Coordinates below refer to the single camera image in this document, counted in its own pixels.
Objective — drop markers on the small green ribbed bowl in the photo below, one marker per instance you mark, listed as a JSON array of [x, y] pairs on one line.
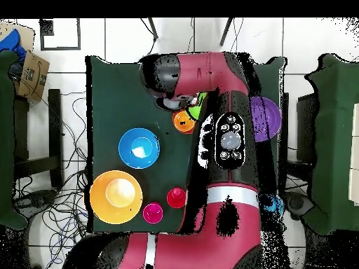
[[196, 110]]

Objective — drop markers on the orange plastic bowl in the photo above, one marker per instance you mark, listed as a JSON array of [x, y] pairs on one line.
[[174, 120]]

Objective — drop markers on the red plastic cup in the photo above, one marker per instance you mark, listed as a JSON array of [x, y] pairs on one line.
[[176, 197]]

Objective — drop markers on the dark green tablecloth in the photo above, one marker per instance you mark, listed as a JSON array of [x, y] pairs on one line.
[[117, 106]]

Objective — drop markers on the blue cloth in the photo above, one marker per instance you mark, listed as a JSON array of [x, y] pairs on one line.
[[12, 42]]

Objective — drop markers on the small blue plastic bowl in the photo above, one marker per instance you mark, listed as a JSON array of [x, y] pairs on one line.
[[272, 206]]

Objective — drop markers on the black bench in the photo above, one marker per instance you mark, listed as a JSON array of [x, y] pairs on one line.
[[54, 134]]

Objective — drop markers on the large blue plastic bowl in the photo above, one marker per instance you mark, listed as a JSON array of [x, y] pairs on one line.
[[138, 148]]

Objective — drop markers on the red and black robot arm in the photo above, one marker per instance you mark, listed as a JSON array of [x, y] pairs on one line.
[[202, 72]]

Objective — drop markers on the orange plastic cup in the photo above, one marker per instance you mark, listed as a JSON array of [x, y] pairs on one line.
[[185, 123]]

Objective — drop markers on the cardboard box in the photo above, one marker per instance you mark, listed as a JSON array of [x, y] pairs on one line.
[[33, 75]]

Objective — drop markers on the pink plastic cup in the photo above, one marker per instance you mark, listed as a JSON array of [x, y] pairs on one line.
[[152, 213]]

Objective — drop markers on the yellow plastic bowl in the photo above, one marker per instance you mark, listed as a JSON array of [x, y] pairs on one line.
[[116, 196]]

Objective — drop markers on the green cloth on side table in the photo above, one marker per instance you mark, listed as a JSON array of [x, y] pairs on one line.
[[333, 112], [5, 140]]

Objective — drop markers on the black square frame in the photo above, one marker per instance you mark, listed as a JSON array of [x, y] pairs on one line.
[[60, 48]]

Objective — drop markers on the grey base with black knob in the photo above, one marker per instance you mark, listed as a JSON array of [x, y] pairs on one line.
[[39, 200]]

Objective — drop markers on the purple plastic bowl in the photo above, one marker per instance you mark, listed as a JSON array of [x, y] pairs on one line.
[[265, 119]]

